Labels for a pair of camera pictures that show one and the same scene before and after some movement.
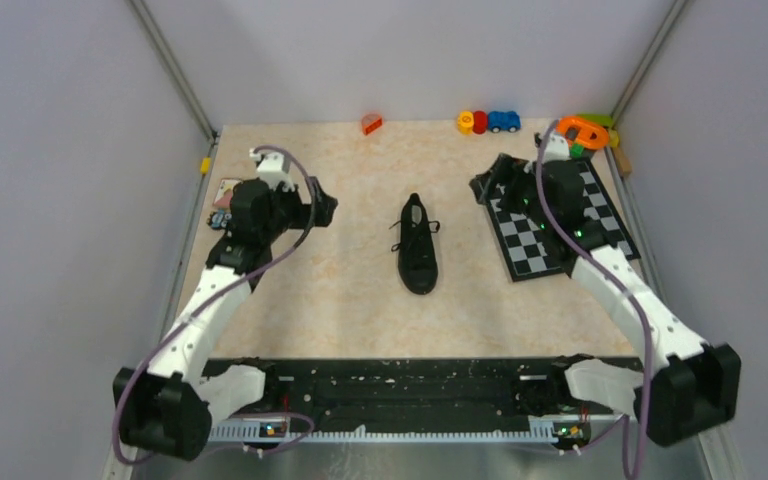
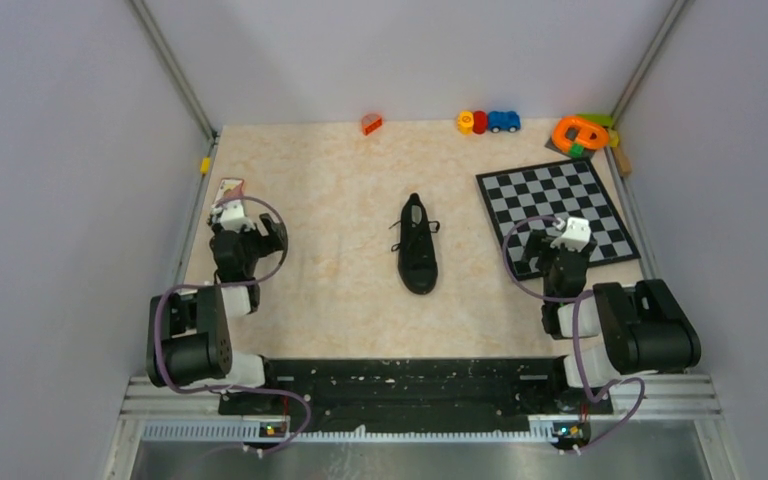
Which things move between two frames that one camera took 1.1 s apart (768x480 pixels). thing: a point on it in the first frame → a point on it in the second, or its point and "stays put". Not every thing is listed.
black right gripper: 507,170 → 541,241
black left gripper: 324,203 → 272,242
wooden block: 624,162 stays put
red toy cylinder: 479,122 stays put
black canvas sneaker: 418,258 stays put
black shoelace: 429,221 stays put
